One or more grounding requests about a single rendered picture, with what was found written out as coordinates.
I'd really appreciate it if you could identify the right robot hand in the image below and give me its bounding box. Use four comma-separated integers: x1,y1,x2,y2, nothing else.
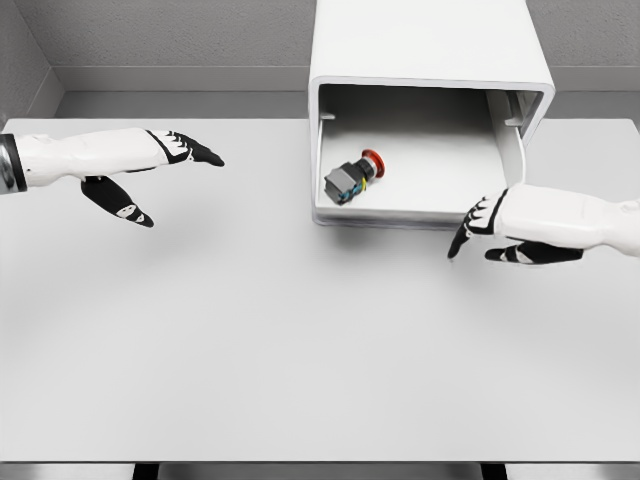
447,183,599,266

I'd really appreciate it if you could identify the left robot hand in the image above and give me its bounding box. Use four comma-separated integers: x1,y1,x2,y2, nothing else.
70,127,226,230

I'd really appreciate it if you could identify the white tabletop storage cabinet shell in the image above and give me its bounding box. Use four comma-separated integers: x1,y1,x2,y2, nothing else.
306,0,557,151

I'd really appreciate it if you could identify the white cabinet drawer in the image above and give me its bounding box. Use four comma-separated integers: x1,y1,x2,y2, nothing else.
309,83,529,232

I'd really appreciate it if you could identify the red button load switch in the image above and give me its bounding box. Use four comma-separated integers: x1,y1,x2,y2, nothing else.
323,148,387,207

